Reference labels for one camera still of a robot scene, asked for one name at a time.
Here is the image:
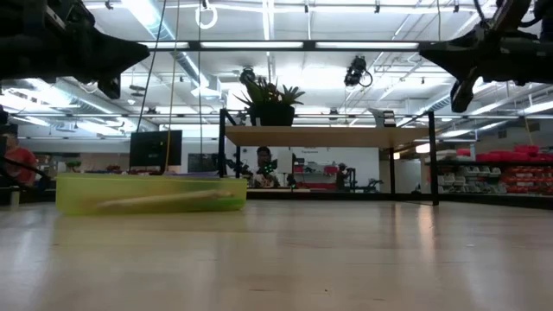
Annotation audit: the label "potted succulent plant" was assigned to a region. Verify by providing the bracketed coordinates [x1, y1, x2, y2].
[235, 75, 307, 128]

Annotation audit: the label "wooden shelf riser black legs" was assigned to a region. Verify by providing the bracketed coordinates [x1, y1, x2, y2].
[218, 107, 441, 207]

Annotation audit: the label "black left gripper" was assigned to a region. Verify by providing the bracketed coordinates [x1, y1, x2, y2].
[0, 0, 150, 101]

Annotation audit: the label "black overhead frame bar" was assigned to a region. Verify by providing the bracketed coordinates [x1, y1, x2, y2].
[137, 40, 433, 54]

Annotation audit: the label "black monitor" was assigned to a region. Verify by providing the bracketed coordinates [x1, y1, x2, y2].
[129, 129, 184, 170]

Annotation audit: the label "translucent yellow-green pencil case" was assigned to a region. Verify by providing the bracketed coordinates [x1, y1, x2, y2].
[54, 172, 249, 217]

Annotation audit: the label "orange pencil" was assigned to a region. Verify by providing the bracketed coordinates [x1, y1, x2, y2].
[98, 188, 235, 209]

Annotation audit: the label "person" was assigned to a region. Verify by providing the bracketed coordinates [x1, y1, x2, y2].
[254, 145, 281, 189]
[335, 162, 352, 192]
[0, 133, 39, 187]

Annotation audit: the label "white looped cable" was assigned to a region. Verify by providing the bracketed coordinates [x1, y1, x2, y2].
[194, 0, 219, 30]

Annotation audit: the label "black hanging cable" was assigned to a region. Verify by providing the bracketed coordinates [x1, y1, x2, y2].
[136, 0, 168, 133]

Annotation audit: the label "shelving with red bins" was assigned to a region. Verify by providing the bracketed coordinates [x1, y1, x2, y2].
[435, 144, 553, 195]

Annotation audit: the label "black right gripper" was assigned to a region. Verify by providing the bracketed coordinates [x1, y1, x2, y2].
[418, 0, 553, 114]

